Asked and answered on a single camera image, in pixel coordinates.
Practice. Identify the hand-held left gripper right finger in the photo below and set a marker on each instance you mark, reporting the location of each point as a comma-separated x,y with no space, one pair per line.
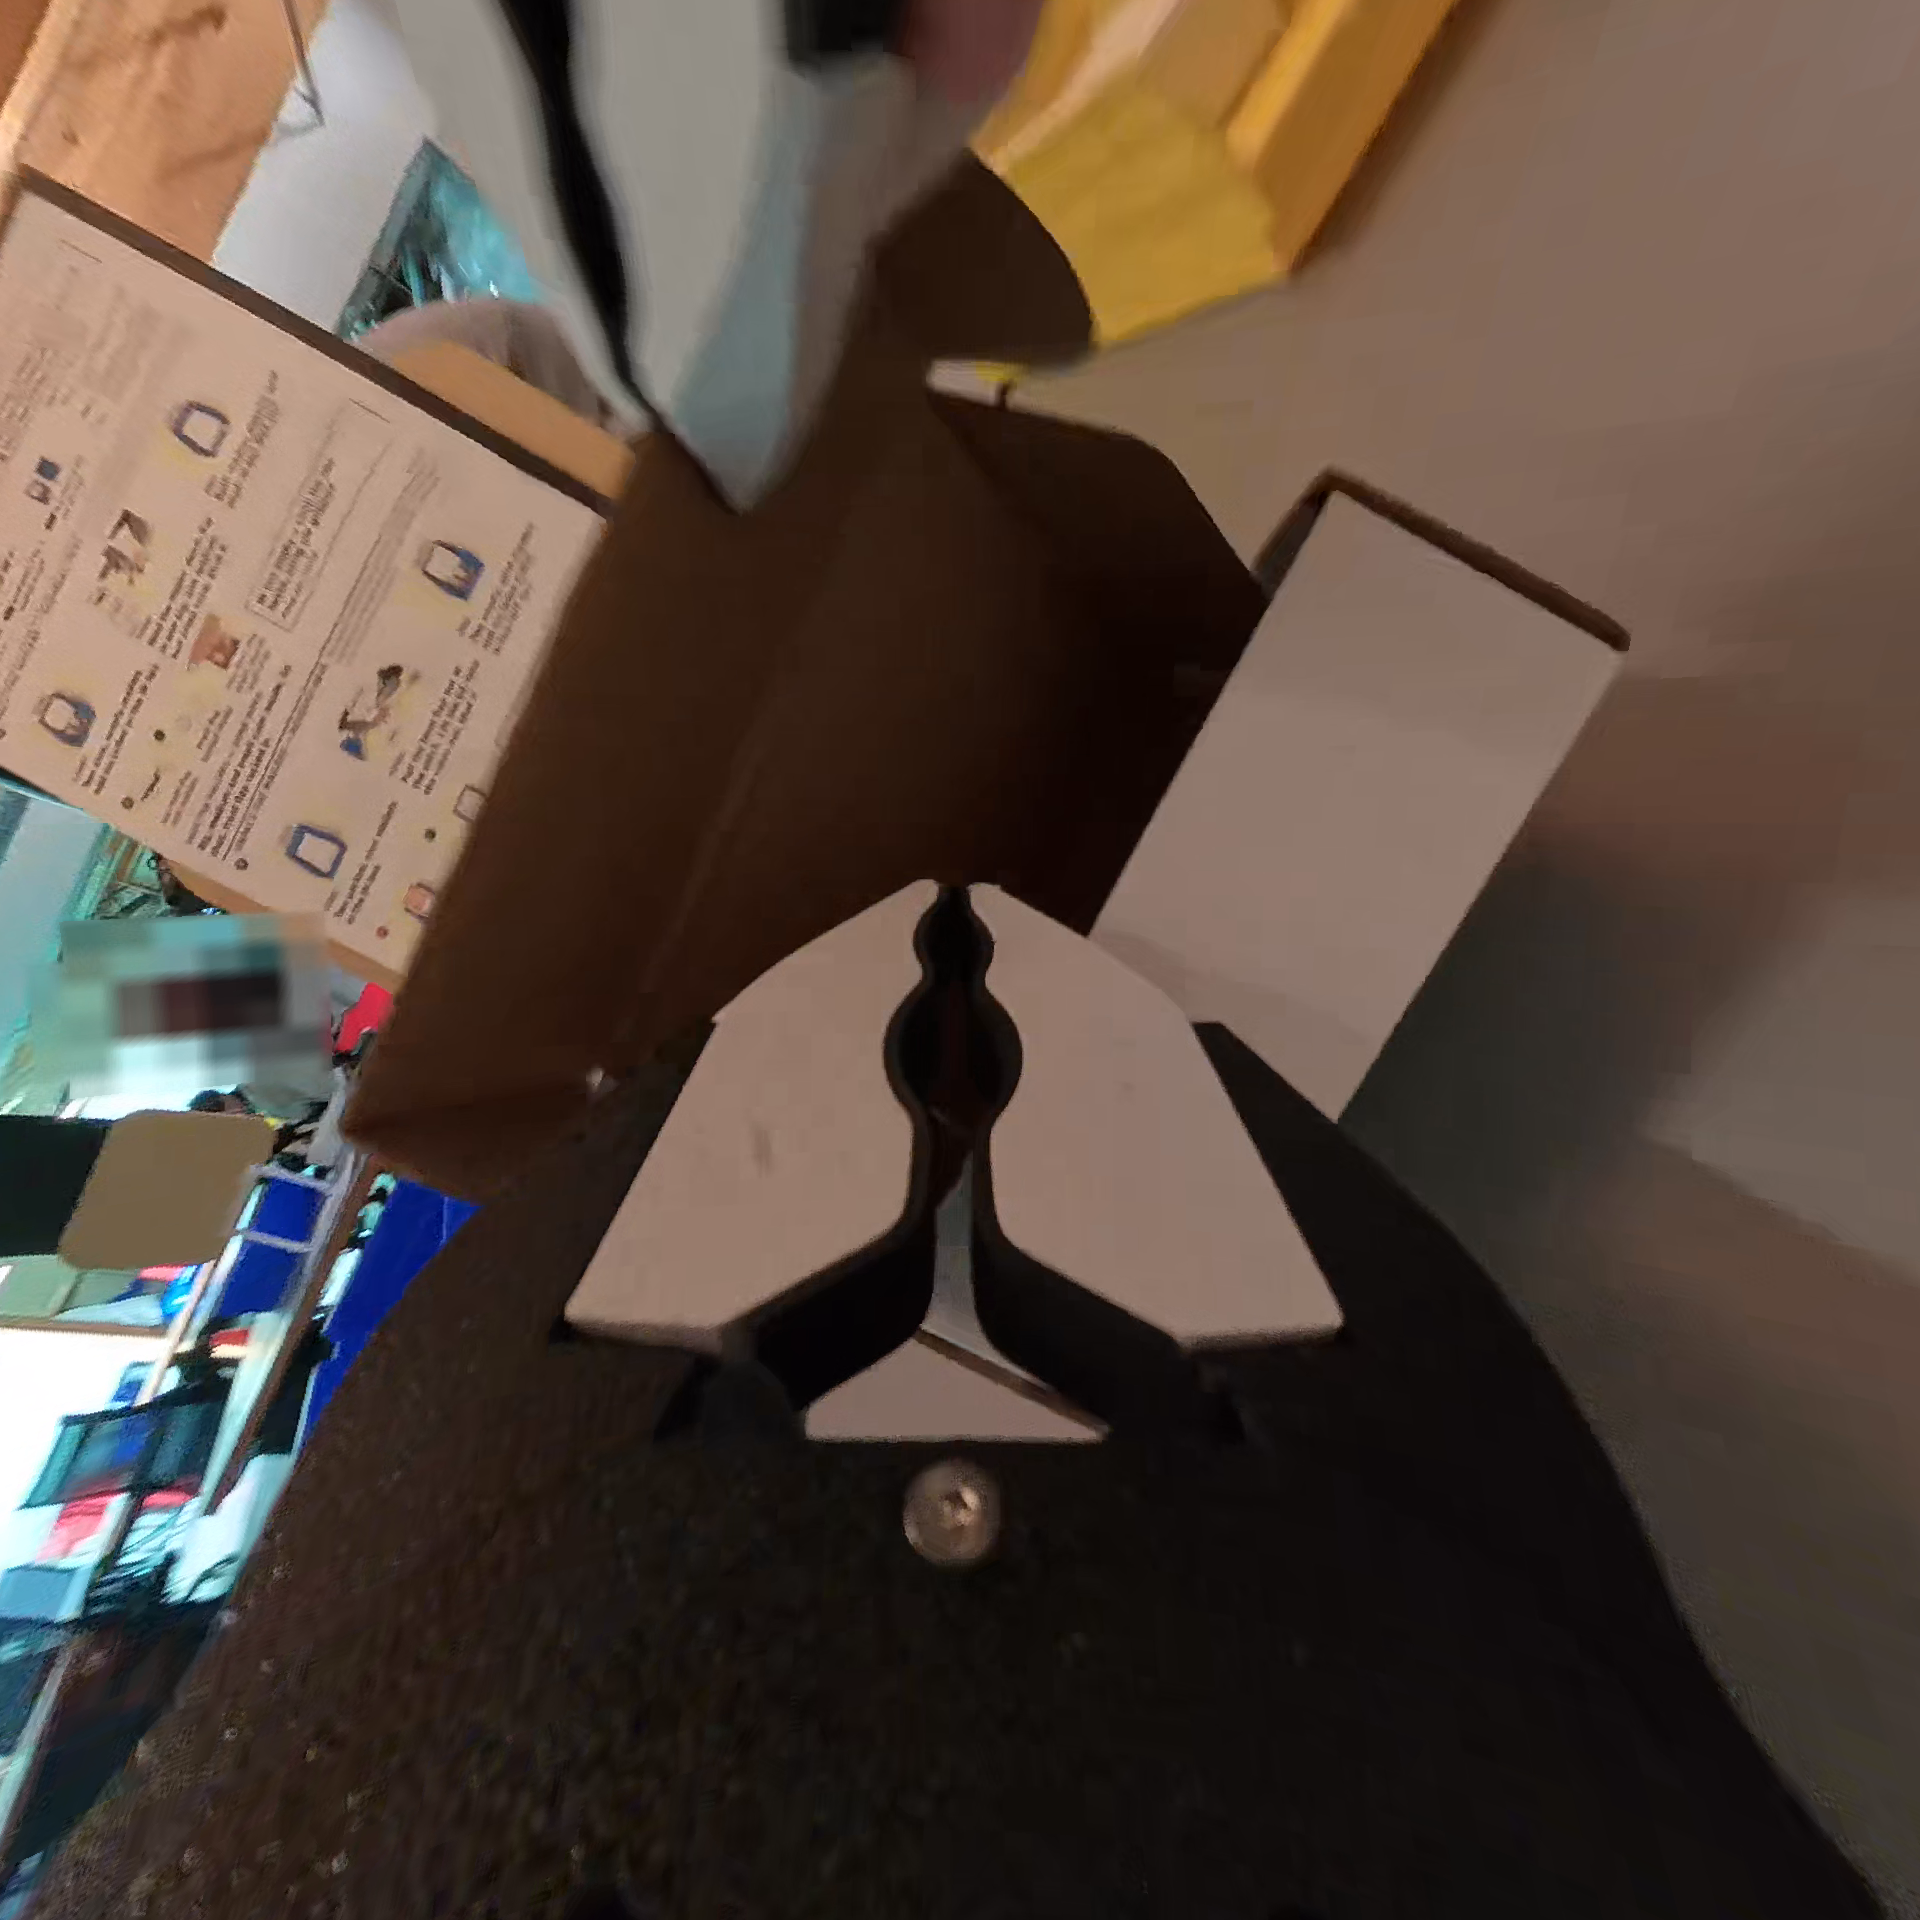
1142,1171

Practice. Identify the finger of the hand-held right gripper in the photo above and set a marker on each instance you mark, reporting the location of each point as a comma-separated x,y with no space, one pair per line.
753,226
464,59

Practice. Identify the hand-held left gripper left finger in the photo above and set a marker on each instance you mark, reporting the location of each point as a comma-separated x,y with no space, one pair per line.
753,1171

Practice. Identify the white cardboard box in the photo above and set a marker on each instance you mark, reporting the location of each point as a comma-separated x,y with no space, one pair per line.
1353,781

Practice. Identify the brown cardboard backing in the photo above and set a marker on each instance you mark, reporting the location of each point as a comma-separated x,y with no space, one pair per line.
512,435

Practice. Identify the yellow plastic bin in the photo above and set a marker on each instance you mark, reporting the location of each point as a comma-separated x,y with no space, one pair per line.
1171,181

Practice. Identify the tan rounded panel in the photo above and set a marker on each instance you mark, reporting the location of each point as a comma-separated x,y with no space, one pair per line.
165,1190

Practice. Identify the printed instruction sheet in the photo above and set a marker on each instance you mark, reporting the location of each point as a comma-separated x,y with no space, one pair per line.
229,603

